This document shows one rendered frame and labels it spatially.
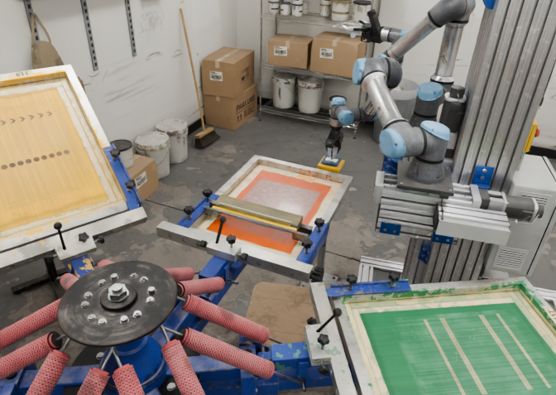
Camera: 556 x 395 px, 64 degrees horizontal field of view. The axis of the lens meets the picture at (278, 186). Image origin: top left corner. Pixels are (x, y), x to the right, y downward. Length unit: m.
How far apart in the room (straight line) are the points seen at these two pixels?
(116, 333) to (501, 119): 1.62
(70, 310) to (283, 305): 1.90
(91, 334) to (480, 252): 1.78
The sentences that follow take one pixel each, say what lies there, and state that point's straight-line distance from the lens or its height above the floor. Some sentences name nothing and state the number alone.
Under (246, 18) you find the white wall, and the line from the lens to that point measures 5.84.
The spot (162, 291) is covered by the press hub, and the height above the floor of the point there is 1.31.
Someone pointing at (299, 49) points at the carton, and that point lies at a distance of 5.15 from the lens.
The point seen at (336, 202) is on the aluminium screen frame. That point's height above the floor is 0.99.
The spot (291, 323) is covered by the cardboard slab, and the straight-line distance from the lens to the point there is 2.88.
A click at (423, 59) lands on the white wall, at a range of 5.32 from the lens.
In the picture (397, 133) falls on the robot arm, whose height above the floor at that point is 1.47.
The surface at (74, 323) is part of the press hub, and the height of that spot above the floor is 1.31.
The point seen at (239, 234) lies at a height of 0.96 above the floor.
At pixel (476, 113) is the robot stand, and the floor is 1.50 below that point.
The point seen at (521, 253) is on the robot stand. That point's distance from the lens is 2.34.
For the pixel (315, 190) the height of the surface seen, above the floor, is 0.96.
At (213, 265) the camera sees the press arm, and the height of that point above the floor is 1.04.
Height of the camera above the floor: 2.17
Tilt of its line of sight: 31 degrees down
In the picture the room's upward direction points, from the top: 2 degrees clockwise
